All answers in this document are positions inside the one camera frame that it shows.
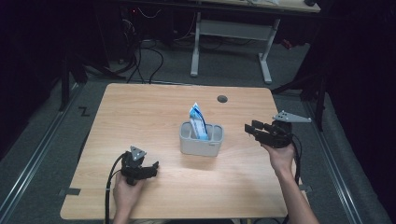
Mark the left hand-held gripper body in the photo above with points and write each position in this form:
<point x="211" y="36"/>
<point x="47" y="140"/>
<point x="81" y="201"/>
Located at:
<point x="133" y="166"/>

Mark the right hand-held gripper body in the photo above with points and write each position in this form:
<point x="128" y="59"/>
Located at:
<point x="278" y="135"/>

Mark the grey plastic holder box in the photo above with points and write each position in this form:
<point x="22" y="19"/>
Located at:
<point x="200" y="147"/>

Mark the blue white toothpaste tube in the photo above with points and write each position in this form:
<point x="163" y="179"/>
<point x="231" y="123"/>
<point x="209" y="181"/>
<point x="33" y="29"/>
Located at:
<point x="198" y="123"/>

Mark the person's right hand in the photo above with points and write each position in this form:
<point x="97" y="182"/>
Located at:
<point x="281" y="158"/>

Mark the person's left hand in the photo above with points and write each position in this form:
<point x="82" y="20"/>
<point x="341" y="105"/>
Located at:
<point x="126" y="194"/>

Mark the black metal stand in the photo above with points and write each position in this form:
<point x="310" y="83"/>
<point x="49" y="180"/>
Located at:
<point x="64" y="84"/>
<point x="319" y="99"/>

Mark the grey tape strip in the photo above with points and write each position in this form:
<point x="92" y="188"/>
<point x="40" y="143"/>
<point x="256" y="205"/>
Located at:
<point x="307" y="188"/>
<point x="70" y="191"/>

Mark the small red object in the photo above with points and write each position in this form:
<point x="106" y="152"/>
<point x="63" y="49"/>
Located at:
<point x="286" y="44"/>

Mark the wooden desk top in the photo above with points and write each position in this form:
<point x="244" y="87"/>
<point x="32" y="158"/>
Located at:
<point x="280" y="5"/>

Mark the dark computer case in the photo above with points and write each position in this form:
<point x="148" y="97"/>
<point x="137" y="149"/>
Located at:
<point x="130" y="21"/>

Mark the metal floor rail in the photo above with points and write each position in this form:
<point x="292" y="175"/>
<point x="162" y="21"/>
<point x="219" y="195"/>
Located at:
<point x="37" y="152"/>
<point x="334" y="168"/>

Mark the white metal desk frame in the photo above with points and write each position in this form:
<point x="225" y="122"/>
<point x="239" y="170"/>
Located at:
<point x="232" y="30"/>

